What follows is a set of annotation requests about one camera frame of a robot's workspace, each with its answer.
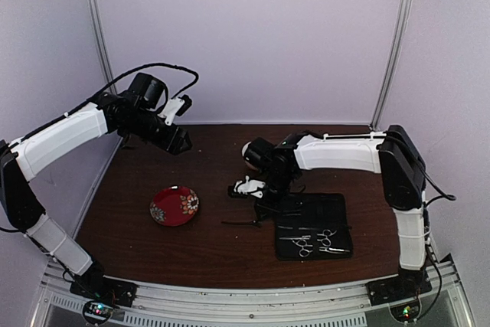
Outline left aluminium frame post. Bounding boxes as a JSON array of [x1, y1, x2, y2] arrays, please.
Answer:
[[87, 0, 113, 83]]

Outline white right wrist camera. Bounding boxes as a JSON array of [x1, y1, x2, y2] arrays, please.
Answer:
[[227, 175, 266, 198]]

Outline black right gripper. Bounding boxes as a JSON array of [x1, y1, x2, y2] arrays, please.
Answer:
[[254, 171, 295, 221]]

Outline white ceramic bowl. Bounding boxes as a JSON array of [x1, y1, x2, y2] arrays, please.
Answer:
[[241, 142, 257, 170]]

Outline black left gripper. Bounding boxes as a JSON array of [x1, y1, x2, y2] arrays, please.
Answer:
[[122, 107, 192, 155]]

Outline silver hair cutting scissors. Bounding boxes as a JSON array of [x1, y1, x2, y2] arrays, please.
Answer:
[[316, 229, 351, 255]]

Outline aluminium frame post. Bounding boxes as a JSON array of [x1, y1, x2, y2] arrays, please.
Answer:
[[369, 0, 413, 130], [87, 0, 113, 83]]

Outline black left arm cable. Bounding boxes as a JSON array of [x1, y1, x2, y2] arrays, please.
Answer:
[[87, 61, 200, 102]]

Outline black zippered tool case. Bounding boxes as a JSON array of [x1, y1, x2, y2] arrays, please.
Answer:
[[274, 193, 354, 261]]

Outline right aluminium frame post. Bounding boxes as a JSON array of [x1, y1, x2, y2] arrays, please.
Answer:
[[369, 0, 413, 130]]

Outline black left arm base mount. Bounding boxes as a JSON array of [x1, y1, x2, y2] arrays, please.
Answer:
[[70, 274, 137, 307]]

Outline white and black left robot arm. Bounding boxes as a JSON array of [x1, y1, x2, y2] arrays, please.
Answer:
[[1, 73, 192, 299]]

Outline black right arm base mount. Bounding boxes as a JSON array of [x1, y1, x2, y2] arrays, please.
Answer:
[[366, 276, 433, 306]]

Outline black hair clip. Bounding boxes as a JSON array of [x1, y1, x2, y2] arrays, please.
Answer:
[[221, 220, 262, 228]]

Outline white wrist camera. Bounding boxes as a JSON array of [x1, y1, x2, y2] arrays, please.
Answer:
[[227, 175, 266, 198], [158, 94, 192, 126]]

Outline silver thinning scissors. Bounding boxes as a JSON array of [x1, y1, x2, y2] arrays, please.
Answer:
[[280, 235, 312, 258]]

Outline red floral plate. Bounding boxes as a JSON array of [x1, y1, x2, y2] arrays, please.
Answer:
[[149, 185, 200, 227]]

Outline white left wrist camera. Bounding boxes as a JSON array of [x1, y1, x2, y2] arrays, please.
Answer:
[[158, 94, 192, 126]]

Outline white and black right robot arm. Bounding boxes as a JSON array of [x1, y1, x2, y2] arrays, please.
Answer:
[[232, 125, 430, 298]]

